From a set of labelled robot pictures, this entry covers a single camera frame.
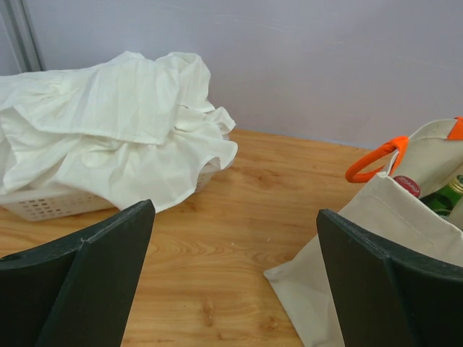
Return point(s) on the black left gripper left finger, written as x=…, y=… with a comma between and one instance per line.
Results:
x=76, y=290

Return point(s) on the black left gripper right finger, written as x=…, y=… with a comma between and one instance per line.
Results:
x=386, y=294

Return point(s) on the green glass bottle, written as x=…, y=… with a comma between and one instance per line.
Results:
x=443, y=201

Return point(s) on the brown cola glass bottle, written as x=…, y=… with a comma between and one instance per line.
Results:
x=408, y=184

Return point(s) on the beige canvas tote bag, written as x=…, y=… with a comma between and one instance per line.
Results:
x=432, y=157

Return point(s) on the white plastic basket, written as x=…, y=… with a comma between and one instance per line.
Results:
x=50, y=206

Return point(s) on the white crumpled cloth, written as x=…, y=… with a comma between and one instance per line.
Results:
x=126, y=130

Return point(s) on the aluminium corner post left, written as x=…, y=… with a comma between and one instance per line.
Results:
x=19, y=49

